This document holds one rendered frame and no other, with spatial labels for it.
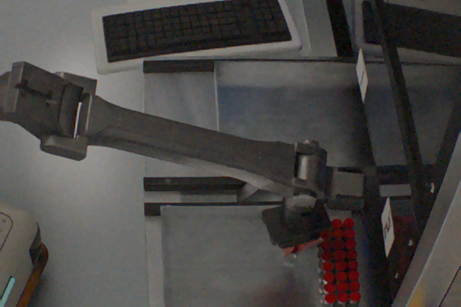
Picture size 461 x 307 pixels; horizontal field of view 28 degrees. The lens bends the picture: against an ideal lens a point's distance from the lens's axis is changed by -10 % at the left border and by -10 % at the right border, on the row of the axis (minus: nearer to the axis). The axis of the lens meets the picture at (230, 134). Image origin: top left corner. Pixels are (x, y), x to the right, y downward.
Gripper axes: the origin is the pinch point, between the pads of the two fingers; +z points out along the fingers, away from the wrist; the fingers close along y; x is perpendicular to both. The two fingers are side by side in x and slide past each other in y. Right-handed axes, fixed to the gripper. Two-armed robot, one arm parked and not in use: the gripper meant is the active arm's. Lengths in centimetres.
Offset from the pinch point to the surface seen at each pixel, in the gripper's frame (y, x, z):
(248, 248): -5.5, 5.7, 5.8
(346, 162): 18.0, 18.9, 6.0
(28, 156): -39, 106, 92
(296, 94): 14.3, 37.1, 5.7
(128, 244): -16, 68, 93
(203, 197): -9.8, 18.2, 5.6
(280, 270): -1.6, -0.3, 5.9
